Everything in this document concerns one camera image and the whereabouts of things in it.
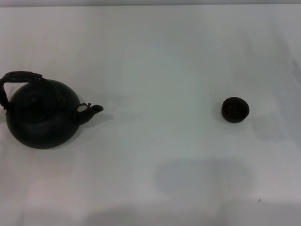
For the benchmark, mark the black round teapot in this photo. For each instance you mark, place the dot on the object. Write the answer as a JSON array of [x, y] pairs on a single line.
[[44, 122]]

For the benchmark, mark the small dark teacup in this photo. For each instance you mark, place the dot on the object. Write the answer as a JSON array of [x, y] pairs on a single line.
[[235, 110]]

